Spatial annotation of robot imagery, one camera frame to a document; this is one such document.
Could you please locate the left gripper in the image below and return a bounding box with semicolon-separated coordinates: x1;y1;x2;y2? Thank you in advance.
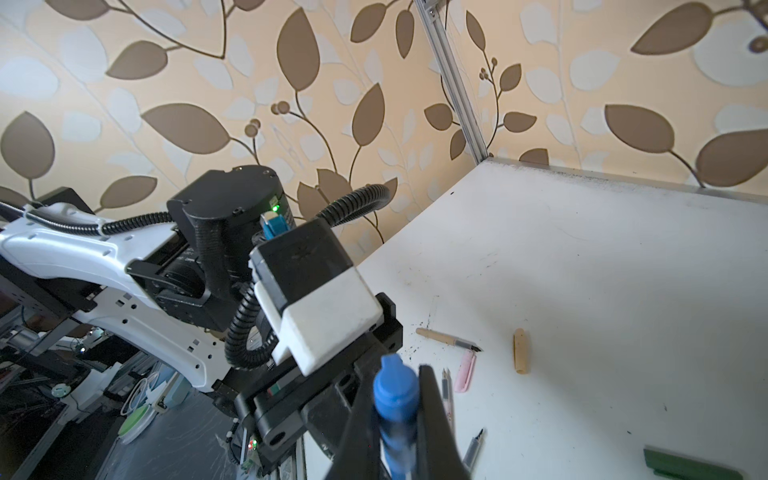
234;292;470;480

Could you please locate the green pen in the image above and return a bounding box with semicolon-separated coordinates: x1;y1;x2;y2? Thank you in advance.
462;428;485;473

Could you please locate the green pen cap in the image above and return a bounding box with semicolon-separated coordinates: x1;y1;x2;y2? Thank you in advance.
643;448;744;480

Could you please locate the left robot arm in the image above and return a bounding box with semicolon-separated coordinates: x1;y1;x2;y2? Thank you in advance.
1;165;468;479

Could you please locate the pink pen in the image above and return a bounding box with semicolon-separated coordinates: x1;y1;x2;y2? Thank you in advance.
441;369;455;433

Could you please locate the pink pen cap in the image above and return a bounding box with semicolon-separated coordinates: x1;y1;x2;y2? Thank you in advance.
454;350;477;393

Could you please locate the tan pen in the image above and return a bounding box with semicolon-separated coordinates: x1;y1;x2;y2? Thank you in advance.
416;328;483;353

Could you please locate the tan pen cap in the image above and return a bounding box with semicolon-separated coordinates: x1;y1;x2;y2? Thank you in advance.
513;328;530;375

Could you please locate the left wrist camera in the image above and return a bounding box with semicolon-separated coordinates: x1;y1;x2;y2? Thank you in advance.
250;211;384;377

